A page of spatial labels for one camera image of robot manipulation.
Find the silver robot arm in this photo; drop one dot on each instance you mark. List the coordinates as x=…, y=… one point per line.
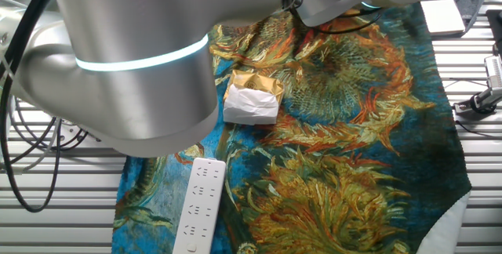
x=137, y=30

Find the gold tissue box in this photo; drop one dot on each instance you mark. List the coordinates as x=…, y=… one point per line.
x=251, y=105

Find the sunflower painting cloth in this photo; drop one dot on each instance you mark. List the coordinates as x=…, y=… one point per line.
x=333, y=128

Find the white power strip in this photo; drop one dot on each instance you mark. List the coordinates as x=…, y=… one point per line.
x=200, y=203

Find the white flat box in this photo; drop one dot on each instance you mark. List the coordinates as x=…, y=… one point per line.
x=443, y=17

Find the black block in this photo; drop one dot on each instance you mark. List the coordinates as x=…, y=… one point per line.
x=495, y=30

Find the small silver camera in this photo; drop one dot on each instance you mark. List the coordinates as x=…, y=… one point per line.
x=494, y=71

